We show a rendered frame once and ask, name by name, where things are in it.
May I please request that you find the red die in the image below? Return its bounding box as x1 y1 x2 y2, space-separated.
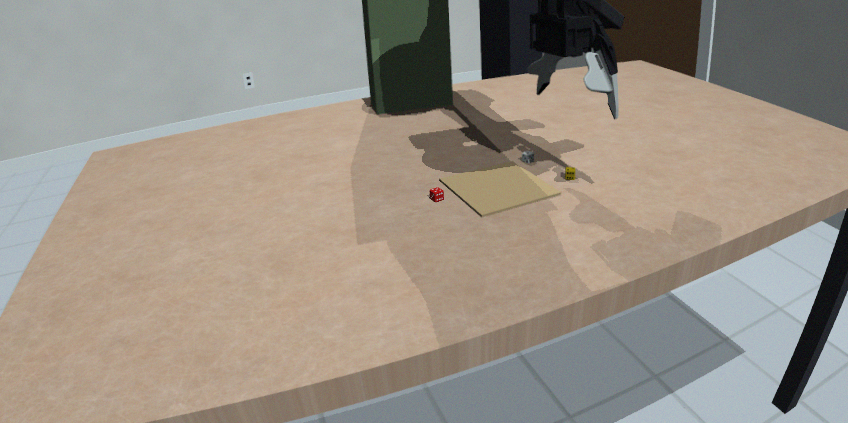
430 187 444 202

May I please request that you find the beige flat mat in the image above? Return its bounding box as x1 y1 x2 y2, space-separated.
439 161 561 217

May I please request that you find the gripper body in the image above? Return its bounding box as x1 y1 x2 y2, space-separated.
530 0 603 57

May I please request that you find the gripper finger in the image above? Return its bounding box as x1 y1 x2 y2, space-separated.
584 25 619 119
527 53 564 95

